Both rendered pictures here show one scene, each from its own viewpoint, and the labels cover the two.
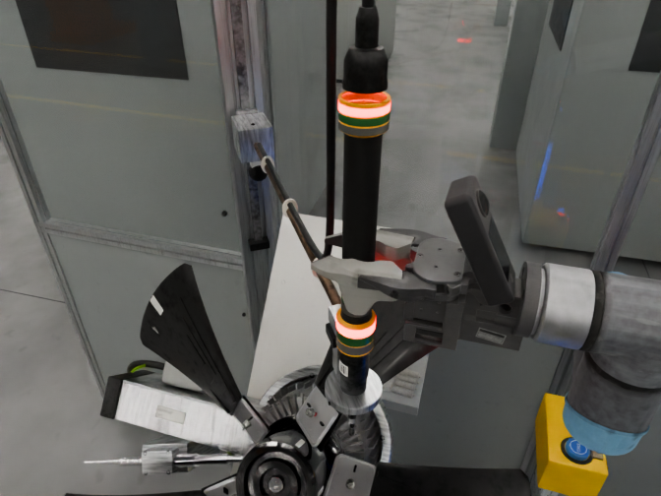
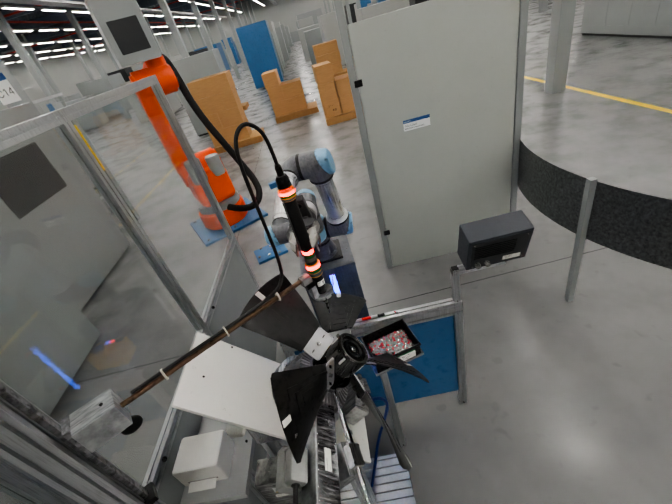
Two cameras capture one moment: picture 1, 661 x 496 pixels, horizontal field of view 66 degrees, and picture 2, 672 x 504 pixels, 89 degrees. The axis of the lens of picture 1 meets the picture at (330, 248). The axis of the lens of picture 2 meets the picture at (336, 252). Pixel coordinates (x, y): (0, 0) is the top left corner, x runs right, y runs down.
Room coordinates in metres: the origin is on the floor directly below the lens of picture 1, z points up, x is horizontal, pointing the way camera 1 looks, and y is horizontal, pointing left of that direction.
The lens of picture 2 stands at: (0.51, 0.80, 2.09)
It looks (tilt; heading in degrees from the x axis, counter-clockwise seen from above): 34 degrees down; 258
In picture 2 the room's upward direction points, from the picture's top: 17 degrees counter-clockwise
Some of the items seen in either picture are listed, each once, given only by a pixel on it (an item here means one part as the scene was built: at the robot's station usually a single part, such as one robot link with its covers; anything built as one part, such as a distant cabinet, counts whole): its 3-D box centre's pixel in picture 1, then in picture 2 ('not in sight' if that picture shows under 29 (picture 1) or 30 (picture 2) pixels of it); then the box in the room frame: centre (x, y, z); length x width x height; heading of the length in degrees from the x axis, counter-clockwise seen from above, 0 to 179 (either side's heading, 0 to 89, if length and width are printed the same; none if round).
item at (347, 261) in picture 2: not in sight; (344, 315); (0.24, -0.81, 0.50); 0.30 x 0.30 x 1.00; 77
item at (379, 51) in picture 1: (358, 256); (304, 240); (0.41, -0.03, 1.60); 0.04 x 0.04 x 0.46
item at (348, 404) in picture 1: (350, 358); (316, 283); (0.42, -0.02, 1.44); 0.09 x 0.07 x 0.10; 18
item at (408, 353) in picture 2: not in sight; (390, 345); (0.19, -0.16, 0.85); 0.22 x 0.17 x 0.07; 178
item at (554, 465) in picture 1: (567, 446); not in sight; (0.59, -0.46, 1.02); 0.16 x 0.10 x 0.11; 163
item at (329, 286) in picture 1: (289, 209); (224, 334); (0.70, 0.07, 1.48); 0.54 x 0.01 x 0.01; 18
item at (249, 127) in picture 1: (252, 136); (98, 421); (1.01, 0.16, 1.48); 0.10 x 0.07 x 0.08; 18
